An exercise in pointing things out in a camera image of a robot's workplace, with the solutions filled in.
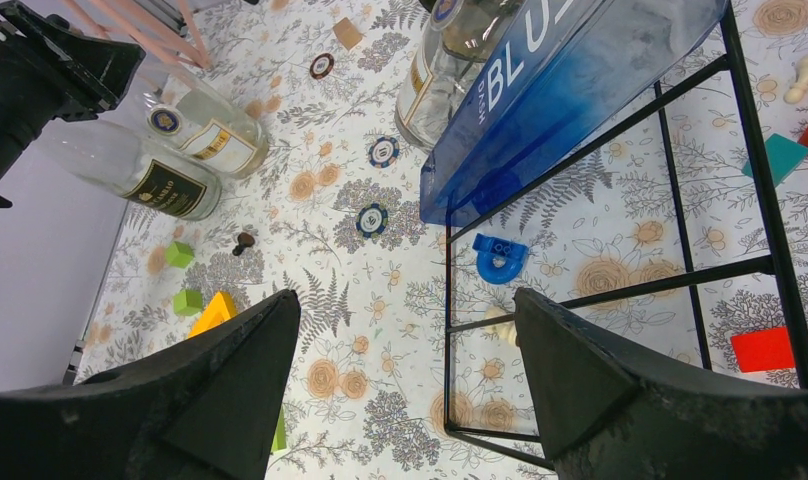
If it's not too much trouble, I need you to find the blue square glass bottle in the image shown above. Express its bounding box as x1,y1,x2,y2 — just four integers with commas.
419,1,727,227

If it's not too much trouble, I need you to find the cream chess pawn far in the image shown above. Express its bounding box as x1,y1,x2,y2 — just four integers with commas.
783,55,808,104

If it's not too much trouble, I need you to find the pink music stand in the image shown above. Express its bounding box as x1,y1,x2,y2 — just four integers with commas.
61,0,220,70

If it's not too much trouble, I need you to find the clear round bottle gold label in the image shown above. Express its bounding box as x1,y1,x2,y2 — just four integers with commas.
395,0,523,153

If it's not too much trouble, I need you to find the poker chip near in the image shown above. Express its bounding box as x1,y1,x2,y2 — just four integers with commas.
355,203,389,239

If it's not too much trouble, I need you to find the green block upper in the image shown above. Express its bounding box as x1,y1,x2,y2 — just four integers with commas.
164,241,195,268

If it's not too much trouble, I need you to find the poker chip far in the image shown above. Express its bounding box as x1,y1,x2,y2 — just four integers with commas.
309,53,335,80

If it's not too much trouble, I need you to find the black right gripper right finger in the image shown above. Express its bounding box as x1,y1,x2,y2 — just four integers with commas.
514,288,808,479

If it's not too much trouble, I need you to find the green block middle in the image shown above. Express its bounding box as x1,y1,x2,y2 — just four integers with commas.
172,289,203,316

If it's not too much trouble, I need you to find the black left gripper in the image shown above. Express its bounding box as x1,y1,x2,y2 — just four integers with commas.
0,1,146,209

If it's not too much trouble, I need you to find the wooden cube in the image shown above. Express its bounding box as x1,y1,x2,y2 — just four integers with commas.
332,17,364,51

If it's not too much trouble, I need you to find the teal cube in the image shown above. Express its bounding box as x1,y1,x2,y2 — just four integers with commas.
764,134,808,187

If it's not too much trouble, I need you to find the blue arch toy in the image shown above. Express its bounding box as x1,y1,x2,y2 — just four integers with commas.
472,233,529,285

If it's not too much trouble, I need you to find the clear bottle blue gold emblem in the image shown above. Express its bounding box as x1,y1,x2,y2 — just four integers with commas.
129,62,269,179

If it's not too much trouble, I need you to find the red block near rack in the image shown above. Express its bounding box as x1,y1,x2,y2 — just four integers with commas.
730,326,796,373

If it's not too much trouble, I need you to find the yellow triangle frame toy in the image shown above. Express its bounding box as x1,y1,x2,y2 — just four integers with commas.
187,291,238,338

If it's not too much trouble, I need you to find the cream chess piece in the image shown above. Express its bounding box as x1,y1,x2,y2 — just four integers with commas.
484,306,519,347

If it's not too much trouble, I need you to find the brown chess pawn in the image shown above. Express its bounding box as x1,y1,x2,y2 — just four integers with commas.
232,232,256,256

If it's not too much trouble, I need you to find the black wire wine rack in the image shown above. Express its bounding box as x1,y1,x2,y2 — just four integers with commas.
432,1,808,478

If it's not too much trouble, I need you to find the poker chip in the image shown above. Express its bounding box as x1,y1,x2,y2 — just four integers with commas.
309,53,335,80
367,136,400,169
355,203,389,239

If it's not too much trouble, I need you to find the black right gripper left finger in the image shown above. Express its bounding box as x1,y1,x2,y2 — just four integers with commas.
0,290,301,479

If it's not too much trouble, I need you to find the green flat block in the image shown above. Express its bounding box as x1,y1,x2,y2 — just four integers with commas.
270,408,288,454

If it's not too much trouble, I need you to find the clear bottle black label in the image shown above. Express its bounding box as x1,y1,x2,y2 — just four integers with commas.
36,120,222,221

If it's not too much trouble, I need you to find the poker chip middle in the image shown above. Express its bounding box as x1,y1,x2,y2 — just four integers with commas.
367,136,400,169

